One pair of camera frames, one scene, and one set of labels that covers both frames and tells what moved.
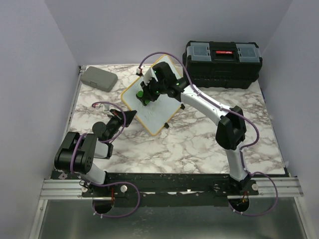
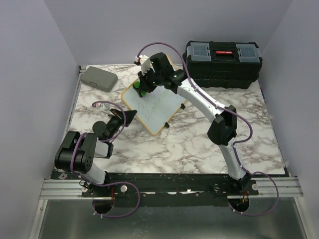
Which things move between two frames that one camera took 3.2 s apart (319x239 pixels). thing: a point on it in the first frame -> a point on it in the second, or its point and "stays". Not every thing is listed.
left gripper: x=119 y=116 stays
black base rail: x=139 y=189 stays
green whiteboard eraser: x=139 y=94 -> x=136 y=85
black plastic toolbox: x=225 y=64 stays
